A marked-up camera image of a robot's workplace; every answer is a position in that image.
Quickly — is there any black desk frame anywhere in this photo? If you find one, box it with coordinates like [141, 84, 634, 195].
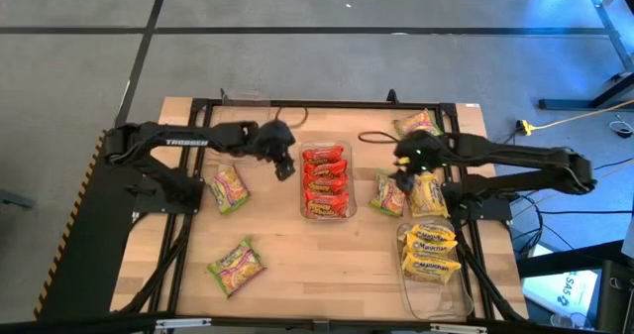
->
[537, 0, 634, 112]

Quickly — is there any orange Saucy Noods noodle pack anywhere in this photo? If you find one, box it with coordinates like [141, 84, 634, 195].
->
[302, 189, 351, 220]
[302, 159, 349, 179]
[301, 145, 347, 166]
[301, 172, 350, 196]

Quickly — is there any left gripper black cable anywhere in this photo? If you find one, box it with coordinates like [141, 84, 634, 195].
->
[273, 105, 309, 130]

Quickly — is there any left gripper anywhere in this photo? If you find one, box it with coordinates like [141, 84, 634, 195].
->
[245, 119, 297, 182]

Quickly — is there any silver aluminium bracket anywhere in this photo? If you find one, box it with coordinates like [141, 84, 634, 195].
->
[156, 317, 213, 331]
[429, 323, 489, 334]

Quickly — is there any white printed box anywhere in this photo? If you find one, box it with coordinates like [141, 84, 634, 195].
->
[522, 244, 600, 320]

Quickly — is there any black aluminium table frame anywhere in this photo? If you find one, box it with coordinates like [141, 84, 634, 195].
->
[0, 88, 634, 334]

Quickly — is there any green lime chili noodle pack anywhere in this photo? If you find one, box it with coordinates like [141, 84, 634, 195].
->
[392, 108, 444, 138]
[369, 167, 410, 219]
[206, 237, 267, 299]
[206, 164, 253, 216]

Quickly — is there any yellow extension cord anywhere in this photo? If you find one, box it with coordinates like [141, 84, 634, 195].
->
[517, 98, 634, 136]

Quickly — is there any white cable coil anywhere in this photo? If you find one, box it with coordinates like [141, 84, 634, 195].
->
[607, 114, 634, 140]

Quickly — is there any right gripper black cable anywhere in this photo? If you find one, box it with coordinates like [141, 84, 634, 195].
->
[357, 130, 403, 146]

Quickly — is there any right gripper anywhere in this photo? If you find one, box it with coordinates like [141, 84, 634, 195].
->
[393, 131, 450, 194]

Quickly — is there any black case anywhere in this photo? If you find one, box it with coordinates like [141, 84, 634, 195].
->
[596, 259, 634, 334]

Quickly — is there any black metal beam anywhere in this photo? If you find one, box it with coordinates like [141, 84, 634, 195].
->
[514, 239, 626, 279]

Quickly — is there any black mat with hazard stripes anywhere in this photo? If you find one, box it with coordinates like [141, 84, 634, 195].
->
[33, 128, 156, 321]

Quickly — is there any grey stand foot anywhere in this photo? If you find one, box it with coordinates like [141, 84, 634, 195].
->
[0, 188, 37, 210]

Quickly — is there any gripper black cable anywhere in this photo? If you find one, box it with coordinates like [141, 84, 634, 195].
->
[357, 130, 403, 146]
[273, 105, 309, 130]

